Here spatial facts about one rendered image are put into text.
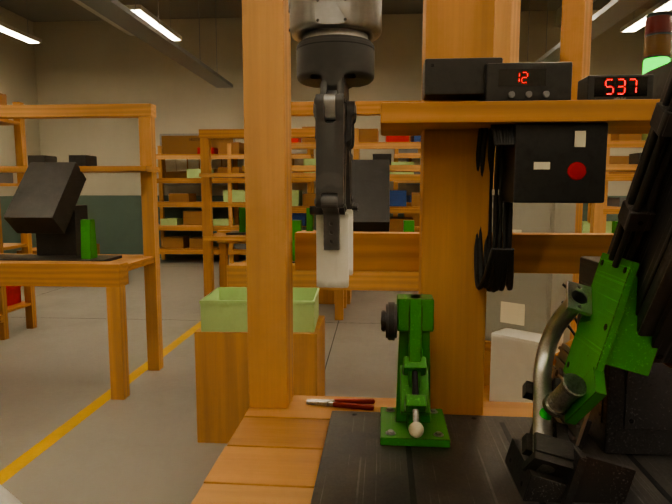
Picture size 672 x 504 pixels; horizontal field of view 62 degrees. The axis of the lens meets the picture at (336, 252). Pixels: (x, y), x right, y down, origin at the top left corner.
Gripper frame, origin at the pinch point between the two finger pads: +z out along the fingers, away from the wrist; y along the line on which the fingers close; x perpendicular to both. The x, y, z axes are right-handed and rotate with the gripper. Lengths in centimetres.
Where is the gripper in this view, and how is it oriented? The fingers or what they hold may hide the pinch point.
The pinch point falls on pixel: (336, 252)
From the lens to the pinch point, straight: 56.1
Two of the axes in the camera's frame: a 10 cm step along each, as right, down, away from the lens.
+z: 0.0, 9.9, 1.1
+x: 10.0, 0.1, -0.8
